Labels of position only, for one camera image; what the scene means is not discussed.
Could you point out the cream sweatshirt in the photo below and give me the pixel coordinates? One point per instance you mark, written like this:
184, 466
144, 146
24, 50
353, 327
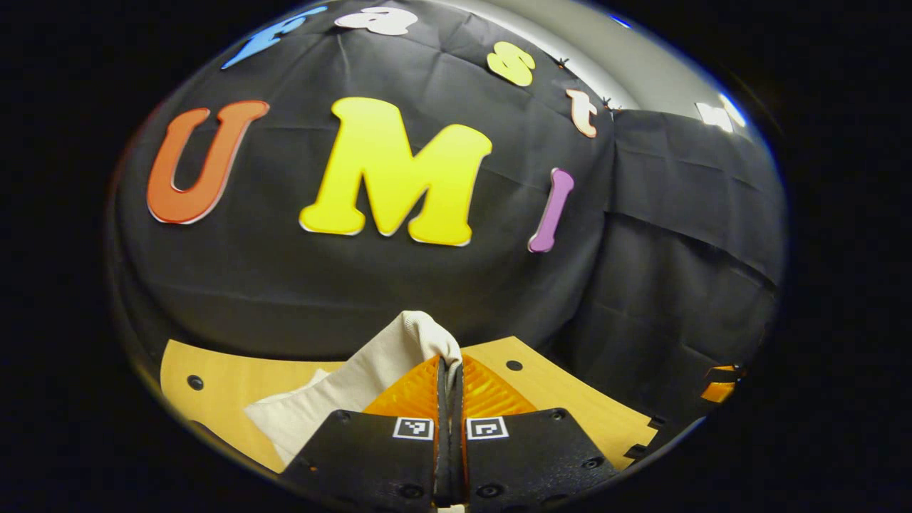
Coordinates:
342, 399

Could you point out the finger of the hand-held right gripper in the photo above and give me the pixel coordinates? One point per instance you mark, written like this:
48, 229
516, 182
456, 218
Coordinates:
716, 392
725, 372

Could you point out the small ceiling light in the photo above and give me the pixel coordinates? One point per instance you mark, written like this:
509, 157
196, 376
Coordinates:
716, 114

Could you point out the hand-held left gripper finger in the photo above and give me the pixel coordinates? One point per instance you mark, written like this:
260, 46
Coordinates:
443, 456
457, 456

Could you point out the black backdrop cloth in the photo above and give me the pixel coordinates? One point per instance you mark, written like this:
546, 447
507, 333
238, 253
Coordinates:
285, 285

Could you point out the row of black cloth clips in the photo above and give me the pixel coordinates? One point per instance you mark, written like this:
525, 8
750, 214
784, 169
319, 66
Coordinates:
562, 63

